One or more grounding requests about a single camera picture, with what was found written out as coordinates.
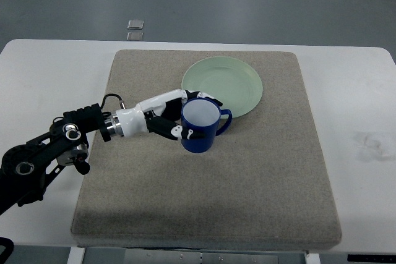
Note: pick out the light green plate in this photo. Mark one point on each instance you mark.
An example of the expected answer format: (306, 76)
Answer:
(231, 81)

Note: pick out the beige felt mat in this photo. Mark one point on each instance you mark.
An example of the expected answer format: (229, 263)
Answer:
(263, 185)

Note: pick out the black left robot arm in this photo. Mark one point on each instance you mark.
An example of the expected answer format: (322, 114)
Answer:
(28, 169)

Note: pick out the white metal table frame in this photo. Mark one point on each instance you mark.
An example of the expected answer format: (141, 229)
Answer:
(77, 255)

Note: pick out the lower metal floor plate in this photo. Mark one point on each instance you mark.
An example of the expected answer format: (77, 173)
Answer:
(135, 35)

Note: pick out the metal floor plate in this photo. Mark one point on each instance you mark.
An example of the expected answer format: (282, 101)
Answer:
(135, 35)
(135, 24)

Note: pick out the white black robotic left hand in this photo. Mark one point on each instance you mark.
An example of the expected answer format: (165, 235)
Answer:
(158, 115)

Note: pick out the upper metal floor plate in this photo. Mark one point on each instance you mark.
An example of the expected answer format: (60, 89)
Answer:
(135, 24)

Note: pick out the blue enamel mug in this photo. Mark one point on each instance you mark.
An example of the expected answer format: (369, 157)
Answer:
(204, 118)

